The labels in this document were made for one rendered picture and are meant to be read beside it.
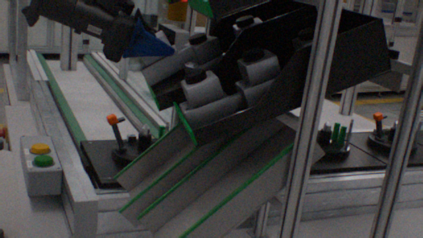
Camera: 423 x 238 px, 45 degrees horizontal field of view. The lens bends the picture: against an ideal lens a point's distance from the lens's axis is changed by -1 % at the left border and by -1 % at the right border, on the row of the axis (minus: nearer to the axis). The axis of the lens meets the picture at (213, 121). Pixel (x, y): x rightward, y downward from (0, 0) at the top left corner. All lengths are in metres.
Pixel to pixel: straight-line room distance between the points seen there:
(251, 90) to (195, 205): 0.22
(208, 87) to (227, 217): 0.18
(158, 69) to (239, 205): 0.24
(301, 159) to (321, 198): 0.58
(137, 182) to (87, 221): 0.13
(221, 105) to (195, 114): 0.04
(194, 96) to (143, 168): 0.31
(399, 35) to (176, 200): 6.27
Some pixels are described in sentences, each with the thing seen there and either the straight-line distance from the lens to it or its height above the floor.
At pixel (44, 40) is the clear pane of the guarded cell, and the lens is 2.41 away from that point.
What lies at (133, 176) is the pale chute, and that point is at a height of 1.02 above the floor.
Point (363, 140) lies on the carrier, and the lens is 1.55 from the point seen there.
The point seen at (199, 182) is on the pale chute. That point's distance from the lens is 0.80.
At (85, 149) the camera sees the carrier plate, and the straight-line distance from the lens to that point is 1.19.
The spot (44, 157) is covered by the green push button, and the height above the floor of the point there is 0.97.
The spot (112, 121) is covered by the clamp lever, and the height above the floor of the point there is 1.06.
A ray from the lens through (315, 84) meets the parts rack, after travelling 0.63.
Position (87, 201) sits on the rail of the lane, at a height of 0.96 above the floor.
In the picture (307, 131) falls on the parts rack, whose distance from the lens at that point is 0.64.
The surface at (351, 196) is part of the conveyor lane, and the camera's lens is 1.29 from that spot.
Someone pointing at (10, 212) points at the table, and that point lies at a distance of 1.16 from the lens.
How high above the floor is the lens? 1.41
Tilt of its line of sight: 18 degrees down
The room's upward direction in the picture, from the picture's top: 8 degrees clockwise
